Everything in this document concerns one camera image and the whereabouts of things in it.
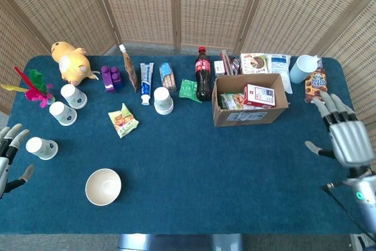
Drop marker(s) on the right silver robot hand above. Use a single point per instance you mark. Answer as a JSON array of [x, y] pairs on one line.
[[351, 142]]

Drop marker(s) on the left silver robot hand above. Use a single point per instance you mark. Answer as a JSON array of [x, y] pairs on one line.
[[3, 171]]

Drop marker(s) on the red and white carton box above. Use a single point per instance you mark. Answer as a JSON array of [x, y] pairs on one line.
[[260, 95]]

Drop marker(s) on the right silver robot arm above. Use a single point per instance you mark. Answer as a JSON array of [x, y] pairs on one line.
[[365, 201]]

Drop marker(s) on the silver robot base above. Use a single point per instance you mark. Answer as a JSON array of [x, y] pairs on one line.
[[176, 243]]

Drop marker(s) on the Hello Panda biscuit box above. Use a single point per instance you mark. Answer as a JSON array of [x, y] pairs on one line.
[[315, 85]]

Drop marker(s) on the brown cardboard shipping box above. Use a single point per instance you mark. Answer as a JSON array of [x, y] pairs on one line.
[[249, 117]]

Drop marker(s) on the chocolate pie box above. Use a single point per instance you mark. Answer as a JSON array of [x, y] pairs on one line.
[[254, 63]]

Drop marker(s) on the small white box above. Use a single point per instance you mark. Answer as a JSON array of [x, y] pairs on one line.
[[219, 68]]

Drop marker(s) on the paper cup stack blue flower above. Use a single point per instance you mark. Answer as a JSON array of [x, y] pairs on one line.
[[75, 96], [42, 148], [63, 113]]

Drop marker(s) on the white plastic cup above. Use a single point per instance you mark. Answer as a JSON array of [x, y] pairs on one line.
[[302, 68]]

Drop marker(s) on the cream bowl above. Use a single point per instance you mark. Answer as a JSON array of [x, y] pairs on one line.
[[102, 187]]

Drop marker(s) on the white plastic pouch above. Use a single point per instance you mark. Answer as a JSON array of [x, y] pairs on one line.
[[280, 66]]

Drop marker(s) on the yellow plush toy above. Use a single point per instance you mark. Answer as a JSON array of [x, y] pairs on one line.
[[72, 63]]

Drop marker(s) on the yellow green snack bag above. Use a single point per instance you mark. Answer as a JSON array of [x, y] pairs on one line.
[[123, 121]]

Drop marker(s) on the tall purple building block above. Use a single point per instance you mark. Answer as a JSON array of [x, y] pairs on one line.
[[107, 79]]

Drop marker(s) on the blue building block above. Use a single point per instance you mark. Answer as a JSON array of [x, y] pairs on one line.
[[119, 83]]

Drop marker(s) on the red brown chopstick pack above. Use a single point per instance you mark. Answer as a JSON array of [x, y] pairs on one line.
[[226, 63]]

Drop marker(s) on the small purple building block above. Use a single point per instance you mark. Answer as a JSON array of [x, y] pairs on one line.
[[115, 72]]

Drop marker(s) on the cola bottle with red cap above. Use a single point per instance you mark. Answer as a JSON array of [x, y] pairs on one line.
[[203, 80]]

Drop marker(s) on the brown spouted pouch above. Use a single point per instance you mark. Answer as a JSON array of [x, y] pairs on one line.
[[130, 71]]

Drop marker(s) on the blue tablecloth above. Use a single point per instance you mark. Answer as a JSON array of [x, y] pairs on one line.
[[188, 160]]

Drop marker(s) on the blue and white toothpaste tube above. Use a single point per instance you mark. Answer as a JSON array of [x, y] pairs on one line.
[[146, 83]]

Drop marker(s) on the green foil packet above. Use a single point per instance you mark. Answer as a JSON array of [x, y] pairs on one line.
[[188, 90]]

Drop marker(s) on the paper cup stack green flower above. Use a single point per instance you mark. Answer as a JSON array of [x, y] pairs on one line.
[[163, 101]]

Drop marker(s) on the biscuit stick packet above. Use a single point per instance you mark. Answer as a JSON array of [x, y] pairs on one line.
[[168, 77]]

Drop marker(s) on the woven folding screen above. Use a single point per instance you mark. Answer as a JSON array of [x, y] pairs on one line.
[[147, 4]]

